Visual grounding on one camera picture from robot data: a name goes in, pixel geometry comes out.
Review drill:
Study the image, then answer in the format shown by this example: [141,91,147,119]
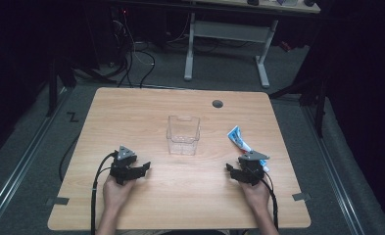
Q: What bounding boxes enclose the aluminium floor rail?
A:
[301,103,366,235]
[0,87,69,229]

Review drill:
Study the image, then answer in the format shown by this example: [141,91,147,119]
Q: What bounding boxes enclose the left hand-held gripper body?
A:
[109,145,143,186]

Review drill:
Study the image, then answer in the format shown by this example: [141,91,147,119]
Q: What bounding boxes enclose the person's right hand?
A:
[240,178,271,213]

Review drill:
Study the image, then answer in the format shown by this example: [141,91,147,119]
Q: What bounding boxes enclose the thin black floor cable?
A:
[58,132,81,183]

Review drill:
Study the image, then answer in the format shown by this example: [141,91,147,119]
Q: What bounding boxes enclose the bundle of black floor cables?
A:
[110,8,157,89]

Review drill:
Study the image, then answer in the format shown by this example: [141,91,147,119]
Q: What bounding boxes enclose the blue white toothpaste tube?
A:
[226,125,271,173]

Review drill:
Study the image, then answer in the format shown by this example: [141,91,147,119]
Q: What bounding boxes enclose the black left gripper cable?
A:
[90,151,119,235]

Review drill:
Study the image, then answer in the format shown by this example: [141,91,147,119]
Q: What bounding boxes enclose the clear plastic container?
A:
[166,115,202,157]

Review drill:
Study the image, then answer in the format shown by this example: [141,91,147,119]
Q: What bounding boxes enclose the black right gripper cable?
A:
[260,170,280,231]

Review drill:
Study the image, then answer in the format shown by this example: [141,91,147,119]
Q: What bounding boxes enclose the grey metal frame desk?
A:
[182,0,321,89]

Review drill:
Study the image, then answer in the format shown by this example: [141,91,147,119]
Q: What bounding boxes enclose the person's left hand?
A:
[102,175,134,211]

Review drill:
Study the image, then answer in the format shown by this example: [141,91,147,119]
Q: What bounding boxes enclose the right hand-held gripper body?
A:
[238,150,270,187]

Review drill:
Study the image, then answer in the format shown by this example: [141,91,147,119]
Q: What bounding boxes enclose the grey tape piece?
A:
[45,196,71,207]
[291,192,312,202]

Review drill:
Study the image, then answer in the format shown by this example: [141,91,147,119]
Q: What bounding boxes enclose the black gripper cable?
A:
[90,151,119,235]
[260,170,280,231]

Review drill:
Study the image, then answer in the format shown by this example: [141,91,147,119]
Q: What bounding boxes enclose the black metal stand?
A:
[267,73,329,139]
[45,58,77,118]

